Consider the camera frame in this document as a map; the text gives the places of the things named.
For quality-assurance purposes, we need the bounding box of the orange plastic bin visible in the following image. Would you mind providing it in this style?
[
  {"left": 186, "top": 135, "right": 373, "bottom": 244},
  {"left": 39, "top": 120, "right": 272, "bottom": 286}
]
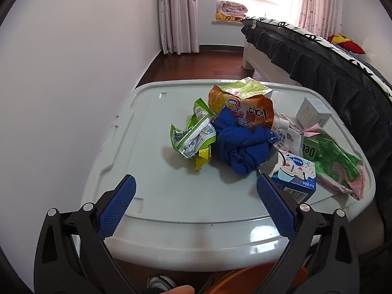
[{"left": 202, "top": 265, "right": 307, "bottom": 294}]

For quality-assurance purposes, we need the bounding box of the pink patterned curtain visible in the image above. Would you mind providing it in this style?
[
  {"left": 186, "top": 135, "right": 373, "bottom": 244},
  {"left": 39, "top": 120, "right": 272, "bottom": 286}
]
[
  {"left": 298, "top": 0, "right": 343, "bottom": 34},
  {"left": 156, "top": 0, "right": 200, "bottom": 55}
]

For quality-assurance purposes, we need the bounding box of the red pillow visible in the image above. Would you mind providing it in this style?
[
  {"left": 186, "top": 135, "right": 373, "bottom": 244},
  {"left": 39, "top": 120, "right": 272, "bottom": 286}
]
[{"left": 328, "top": 34, "right": 366, "bottom": 55}]

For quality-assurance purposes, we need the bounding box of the white plastic storage box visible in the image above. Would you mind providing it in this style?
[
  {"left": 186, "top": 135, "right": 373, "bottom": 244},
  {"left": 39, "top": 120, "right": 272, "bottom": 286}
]
[{"left": 80, "top": 80, "right": 377, "bottom": 271}]

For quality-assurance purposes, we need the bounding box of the green and yellow snack wrapper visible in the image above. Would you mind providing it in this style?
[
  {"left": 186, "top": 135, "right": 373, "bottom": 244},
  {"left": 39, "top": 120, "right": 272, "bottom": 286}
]
[{"left": 170, "top": 98, "right": 217, "bottom": 171}]

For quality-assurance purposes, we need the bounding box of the orange snack bag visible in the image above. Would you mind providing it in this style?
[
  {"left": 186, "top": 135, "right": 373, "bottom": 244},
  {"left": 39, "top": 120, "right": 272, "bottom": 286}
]
[{"left": 208, "top": 86, "right": 274, "bottom": 129}]

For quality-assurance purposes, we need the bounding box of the yellow plush toy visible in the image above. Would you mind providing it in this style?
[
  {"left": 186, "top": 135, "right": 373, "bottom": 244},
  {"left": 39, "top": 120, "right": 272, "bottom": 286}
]
[{"left": 215, "top": 12, "right": 244, "bottom": 22}]

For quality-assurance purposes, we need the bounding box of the small white cardboard box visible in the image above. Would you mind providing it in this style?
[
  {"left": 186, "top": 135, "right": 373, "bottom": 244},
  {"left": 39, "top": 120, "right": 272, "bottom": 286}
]
[{"left": 295, "top": 97, "right": 332, "bottom": 129}]

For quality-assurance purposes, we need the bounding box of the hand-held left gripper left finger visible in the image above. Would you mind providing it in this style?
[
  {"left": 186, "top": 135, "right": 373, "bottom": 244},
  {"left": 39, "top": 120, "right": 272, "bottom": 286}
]
[{"left": 34, "top": 174, "right": 137, "bottom": 294}]

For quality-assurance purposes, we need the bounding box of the green and pink snack wrapper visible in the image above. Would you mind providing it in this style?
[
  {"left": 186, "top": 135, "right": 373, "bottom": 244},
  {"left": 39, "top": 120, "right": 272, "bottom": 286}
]
[{"left": 302, "top": 124, "right": 366, "bottom": 201}]

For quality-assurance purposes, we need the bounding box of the pink folded blanket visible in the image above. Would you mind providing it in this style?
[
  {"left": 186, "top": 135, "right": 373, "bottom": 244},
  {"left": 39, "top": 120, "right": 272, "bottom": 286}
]
[{"left": 217, "top": 0, "right": 248, "bottom": 17}]

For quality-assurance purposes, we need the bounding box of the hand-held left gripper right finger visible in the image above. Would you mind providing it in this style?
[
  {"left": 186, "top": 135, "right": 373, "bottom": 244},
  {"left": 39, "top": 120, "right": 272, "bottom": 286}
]
[{"left": 257, "top": 174, "right": 359, "bottom": 294}]

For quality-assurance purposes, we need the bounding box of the white spout pouch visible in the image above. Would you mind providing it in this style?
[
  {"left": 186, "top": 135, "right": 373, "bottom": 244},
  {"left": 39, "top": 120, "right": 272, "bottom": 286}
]
[{"left": 268, "top": 112, "right": 304, "bottom": 160}]

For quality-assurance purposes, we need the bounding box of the blue cloth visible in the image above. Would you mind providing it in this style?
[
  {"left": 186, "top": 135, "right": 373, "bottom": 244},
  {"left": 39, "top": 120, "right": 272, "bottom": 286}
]
[{"left": 212, "top": 107, "right": 276, "bottom": 176}]

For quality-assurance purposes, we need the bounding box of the light green snack packet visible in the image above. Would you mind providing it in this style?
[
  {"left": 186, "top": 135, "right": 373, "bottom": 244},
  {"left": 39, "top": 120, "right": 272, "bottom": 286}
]
[{"left": 220, "top": 77, "right": 274, "bottom": 99}]

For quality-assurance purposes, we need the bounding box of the grey sneaker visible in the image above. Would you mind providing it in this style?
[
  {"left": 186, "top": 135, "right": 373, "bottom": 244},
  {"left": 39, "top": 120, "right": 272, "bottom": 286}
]
[{"left": 147, "top": 276, "right": 175, "bottom": 291}]

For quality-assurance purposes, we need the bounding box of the bed with dark cover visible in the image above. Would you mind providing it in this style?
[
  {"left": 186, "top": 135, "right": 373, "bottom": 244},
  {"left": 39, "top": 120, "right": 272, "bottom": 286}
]
[{"left": 240, "top": 17, "right": 392, "bottom": 172}]

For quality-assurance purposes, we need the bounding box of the blue and white carton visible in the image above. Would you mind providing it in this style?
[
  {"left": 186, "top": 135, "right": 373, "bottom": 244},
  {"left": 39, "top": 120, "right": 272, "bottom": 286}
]
[{"left": 259, "top": 148, "right": 317, "bottom": 204}]

